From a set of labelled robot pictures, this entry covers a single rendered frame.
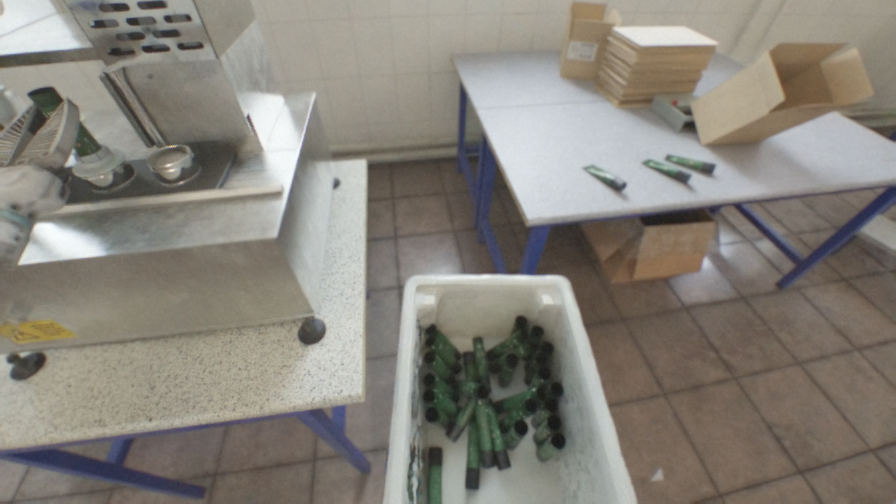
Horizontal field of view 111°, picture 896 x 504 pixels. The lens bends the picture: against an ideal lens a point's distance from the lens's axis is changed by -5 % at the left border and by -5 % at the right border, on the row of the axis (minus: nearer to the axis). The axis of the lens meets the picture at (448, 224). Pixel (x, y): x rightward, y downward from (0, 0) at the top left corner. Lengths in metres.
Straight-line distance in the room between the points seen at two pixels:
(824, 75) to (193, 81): 1.67
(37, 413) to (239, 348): 0.34
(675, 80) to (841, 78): 0.48
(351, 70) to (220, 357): 1.69
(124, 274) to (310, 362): 0.33
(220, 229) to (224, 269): 0.07
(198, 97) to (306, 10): 1.44
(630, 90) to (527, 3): 0.86
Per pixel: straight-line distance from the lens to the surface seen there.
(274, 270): 0.60
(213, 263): 0.62
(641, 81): 1.62
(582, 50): 1.78
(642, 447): 1.57
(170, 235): 0.63
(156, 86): 0.72
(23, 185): 0.62
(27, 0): 1.06
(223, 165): 0.71
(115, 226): 0.71
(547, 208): 0.97
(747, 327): 2.09
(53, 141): 0.67
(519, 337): 0.90
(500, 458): 0.92
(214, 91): 0.68
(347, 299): 0.77
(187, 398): 0.80
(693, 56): 1.70
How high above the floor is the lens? 1.38
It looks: 45 degrees down
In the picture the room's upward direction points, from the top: 1 degrees clockwise
